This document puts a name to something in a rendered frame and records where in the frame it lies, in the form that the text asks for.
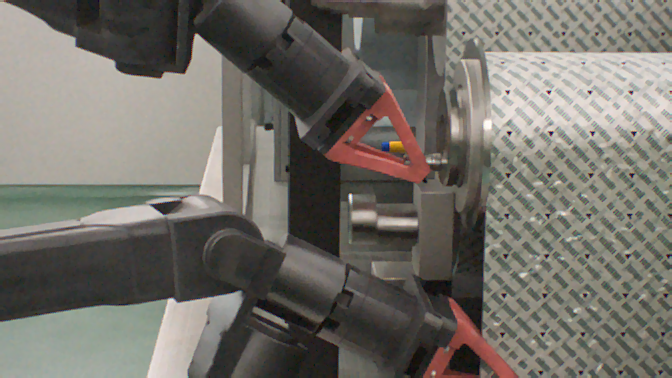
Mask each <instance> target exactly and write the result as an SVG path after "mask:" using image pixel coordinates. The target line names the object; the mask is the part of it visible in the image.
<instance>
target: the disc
mask: <svg viewBox="0 0 672 378"><path fill-rule="evenodd" d="M462 59H471V60H472V62H473V64H474V66H475V70H476V76H477V82H478V90H479V102H480V163H479V175H478V184H477V192H476V197H475V202H474V205H473V208H472V210H471V212H470V213H460V215H461V219H462V223H463V226H464V229H465V231H466V232H467V233H468V234H469V235H475V234H476V233H477V232H478V231H479V229H480V227H481V225H482V221H483V218H484V211H485V205H486V202H487V195H488V184H490V173H491V154H492V108H491V90H490V79H489V70H488V63H486V58H485V53H484V49H483V46H482V44H481V42H480V41H479V40H478V38H476V37H471V38H470V39H469V40H468V41H467V42H466V45H465V47H464V50H463V54H462Z"/></svg>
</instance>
